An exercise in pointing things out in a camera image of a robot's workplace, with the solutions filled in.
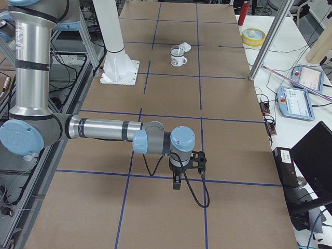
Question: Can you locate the white round lid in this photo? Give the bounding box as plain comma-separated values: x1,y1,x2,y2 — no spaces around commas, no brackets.
179,42,191,53

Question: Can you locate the orange black connector board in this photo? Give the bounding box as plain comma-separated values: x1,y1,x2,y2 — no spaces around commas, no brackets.
259,101,270,115

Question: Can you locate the white enamel mug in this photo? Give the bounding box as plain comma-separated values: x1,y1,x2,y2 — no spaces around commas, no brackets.
171,55,187,67

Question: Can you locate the black computer box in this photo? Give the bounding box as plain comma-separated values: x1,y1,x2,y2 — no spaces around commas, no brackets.
272,147,299,188

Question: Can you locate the near teach pendant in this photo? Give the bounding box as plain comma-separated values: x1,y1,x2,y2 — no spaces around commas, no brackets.
277,86,315,121

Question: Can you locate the teach pendant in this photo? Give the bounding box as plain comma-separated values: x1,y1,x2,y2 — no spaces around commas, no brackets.
277,86,315,121
292,65,324,93

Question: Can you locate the black monitor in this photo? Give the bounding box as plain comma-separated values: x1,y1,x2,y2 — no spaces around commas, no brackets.
290,121,331,195

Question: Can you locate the yellow tape roll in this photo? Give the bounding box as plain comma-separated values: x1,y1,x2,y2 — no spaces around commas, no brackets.
241,27,266,47

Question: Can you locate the far teach pendant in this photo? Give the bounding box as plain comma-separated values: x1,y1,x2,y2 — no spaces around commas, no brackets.
292,65,324,93

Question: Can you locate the red cylinder bottle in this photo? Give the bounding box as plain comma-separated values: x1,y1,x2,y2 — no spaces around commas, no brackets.
238,1,250,26

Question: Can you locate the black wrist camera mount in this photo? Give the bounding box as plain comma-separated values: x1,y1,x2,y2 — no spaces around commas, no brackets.
187,150,207,175

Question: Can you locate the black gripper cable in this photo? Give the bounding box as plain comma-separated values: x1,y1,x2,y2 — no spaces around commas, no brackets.
142,153,210,208

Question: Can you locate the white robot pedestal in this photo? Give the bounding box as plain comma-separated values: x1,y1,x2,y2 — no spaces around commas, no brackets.
93,0,140,86

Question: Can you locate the aluminium frame post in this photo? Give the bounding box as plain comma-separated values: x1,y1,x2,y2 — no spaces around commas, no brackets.
248,0,294,80

